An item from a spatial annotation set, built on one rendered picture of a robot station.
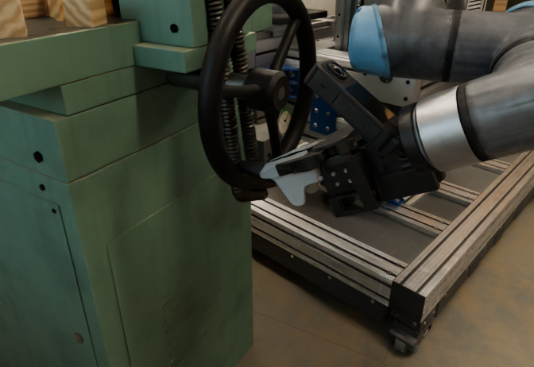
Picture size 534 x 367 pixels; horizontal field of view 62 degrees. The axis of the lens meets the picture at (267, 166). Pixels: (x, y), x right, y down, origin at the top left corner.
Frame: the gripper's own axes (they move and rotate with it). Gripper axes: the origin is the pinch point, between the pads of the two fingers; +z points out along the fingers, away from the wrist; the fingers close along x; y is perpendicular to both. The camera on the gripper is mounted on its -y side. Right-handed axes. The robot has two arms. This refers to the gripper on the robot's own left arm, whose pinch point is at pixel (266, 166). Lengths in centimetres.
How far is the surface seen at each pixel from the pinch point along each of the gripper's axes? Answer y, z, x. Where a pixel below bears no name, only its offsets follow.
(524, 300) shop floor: 84, 2, 90
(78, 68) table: -21.1, 15.1, -7.5
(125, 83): -17.9, 16.8, -0.3
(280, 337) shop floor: 55, 53, 38
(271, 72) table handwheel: -10.6, -0.5, 8.9
